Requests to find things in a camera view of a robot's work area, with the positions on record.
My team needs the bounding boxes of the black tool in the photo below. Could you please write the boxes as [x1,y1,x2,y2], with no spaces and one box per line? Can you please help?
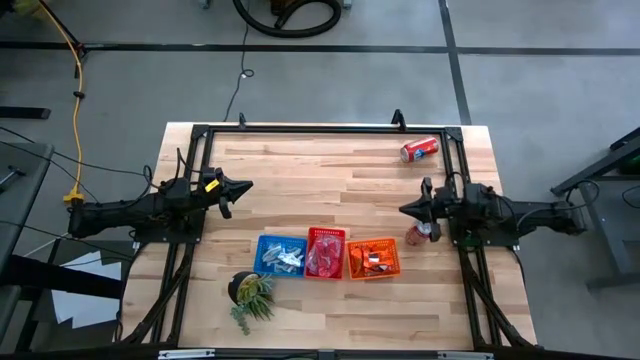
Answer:
[0,166,27,195]

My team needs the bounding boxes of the white paper sheets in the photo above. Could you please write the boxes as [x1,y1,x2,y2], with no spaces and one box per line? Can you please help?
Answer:
[49,248,124,330]

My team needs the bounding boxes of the potted succulent plant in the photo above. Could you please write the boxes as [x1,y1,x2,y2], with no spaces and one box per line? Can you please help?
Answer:
[227,270,276,337]

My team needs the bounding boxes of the silver metal bracket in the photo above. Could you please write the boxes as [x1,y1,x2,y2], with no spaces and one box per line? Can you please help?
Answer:
[158,349,216,360]
[437,351,495,360]

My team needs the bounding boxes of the red plastic basket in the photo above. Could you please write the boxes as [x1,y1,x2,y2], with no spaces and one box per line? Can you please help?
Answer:
[304,226,347,281]

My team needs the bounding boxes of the red soda can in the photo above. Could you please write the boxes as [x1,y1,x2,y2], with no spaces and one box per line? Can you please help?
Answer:
[399,136,441,164]
[404,219,432,247]

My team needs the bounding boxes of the dark beam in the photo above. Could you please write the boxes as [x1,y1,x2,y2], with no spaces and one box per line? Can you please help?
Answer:
[0,253,124,301]

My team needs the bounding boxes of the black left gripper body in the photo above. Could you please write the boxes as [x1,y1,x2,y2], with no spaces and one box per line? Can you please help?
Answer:
[197,167,233,220]

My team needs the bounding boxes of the green object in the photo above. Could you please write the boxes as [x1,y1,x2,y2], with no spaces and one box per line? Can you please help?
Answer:
[10,0,54,23]

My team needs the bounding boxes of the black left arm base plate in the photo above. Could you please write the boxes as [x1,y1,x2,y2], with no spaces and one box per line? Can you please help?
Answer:
[132,219,208,246]

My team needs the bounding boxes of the black aluminium table frame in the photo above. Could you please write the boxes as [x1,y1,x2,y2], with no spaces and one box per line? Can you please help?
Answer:
[117,108,539,360]

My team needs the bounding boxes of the grey metal stand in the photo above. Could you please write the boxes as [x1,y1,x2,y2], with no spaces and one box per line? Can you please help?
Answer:
[549,125,640,294]

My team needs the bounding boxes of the blue plastic basket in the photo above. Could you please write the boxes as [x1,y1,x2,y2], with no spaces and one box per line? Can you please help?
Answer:
[252,235,308,279]

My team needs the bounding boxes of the orange plastic basket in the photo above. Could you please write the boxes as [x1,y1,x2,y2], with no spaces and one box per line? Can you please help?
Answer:
[345,239,401,282]

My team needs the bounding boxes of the white cable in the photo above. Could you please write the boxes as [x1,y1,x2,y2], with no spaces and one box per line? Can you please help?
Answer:
[22,234,71,257]

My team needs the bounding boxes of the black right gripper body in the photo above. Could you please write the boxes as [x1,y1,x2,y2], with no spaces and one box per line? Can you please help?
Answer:
[421,176,457,243]

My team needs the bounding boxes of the grey side table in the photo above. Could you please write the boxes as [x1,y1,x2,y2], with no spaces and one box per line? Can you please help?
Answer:
[0,141,56,274]

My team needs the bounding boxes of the yellow extension cable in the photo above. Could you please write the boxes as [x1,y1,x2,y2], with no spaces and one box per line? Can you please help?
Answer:
[38,0,87,210]

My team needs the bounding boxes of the black flat bar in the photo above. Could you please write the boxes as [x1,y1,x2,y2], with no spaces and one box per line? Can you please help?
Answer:
[0,105,53,121]

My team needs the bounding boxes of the black tripod leg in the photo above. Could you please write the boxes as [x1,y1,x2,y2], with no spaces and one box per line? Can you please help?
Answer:
[37,0,121,80]

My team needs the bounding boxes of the black floor cable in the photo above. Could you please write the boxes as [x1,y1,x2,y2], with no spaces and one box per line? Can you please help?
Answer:
[0,124,154,179]

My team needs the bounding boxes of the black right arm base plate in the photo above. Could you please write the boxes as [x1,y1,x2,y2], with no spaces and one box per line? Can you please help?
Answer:
[446,219,521,249]

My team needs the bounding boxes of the black vacuum hose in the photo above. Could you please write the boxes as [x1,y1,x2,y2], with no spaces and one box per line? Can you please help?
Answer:
[231,0,344,40]

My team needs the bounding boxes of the thin black cable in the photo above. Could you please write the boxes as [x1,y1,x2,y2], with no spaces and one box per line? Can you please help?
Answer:
[222,0,256,124]

